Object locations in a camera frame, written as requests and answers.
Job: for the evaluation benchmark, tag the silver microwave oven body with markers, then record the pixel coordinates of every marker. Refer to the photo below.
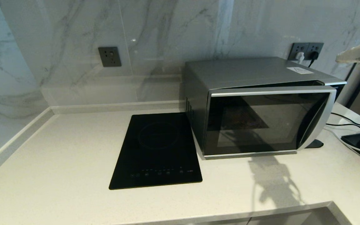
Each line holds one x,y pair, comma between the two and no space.
245,70

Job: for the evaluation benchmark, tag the white power plug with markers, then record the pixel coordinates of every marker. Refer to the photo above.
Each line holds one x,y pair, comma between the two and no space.
300,57

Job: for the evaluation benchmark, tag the black power plug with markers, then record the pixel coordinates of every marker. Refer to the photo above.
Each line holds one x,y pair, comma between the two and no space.
314,55

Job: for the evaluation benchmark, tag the grey double wall socket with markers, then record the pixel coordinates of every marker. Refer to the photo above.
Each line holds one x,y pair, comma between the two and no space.
305,47

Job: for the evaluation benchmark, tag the white paper sheet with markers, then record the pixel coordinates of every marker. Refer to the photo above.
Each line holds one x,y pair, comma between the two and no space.
299,70

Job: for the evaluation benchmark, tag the grey cabinet front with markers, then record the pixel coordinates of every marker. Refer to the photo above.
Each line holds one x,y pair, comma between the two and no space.
230,222
292,218

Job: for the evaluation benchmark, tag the black induction cooktop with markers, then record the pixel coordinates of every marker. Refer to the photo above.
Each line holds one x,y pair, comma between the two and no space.
155,150

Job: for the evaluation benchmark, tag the grey single wall socket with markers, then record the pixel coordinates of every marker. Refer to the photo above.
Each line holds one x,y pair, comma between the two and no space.
109,57

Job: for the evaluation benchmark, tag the black flat appliance base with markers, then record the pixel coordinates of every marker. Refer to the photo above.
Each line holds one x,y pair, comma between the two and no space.
352,139

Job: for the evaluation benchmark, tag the black pad under microwave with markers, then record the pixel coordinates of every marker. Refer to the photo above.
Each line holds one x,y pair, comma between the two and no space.
315,144

